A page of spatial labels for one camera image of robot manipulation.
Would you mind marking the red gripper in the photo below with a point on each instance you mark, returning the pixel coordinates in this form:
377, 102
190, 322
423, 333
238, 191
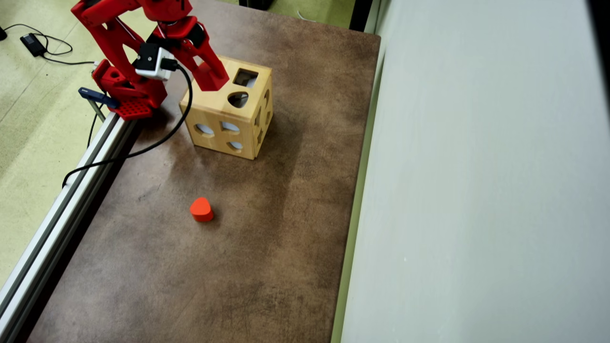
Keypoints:
204, 53

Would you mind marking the red robot arm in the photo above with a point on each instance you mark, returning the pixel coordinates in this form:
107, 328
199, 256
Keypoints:
107, 40

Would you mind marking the wooden shape sorter box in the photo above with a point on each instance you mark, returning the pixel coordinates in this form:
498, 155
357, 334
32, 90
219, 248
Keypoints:
228, 119

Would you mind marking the black furniture base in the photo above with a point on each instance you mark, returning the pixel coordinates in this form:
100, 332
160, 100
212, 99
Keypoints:
256, 4

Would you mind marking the blue clamp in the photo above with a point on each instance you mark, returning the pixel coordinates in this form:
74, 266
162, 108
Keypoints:
97, 96

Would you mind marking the orange rounded triangle block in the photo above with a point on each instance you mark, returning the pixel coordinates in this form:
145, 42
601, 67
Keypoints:
201, 208

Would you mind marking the black power adapter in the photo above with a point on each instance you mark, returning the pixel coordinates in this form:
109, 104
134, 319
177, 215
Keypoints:
33, 44

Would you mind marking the black plug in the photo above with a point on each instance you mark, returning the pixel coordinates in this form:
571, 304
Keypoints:
2, 33

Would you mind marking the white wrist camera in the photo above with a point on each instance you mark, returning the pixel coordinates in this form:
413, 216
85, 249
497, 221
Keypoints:
152, 62

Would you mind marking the dark vertical post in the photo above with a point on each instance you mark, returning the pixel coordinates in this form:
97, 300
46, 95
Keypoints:
360, 14

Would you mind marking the aluminium profile rail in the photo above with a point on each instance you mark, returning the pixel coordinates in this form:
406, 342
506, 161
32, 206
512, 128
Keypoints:
57, 224

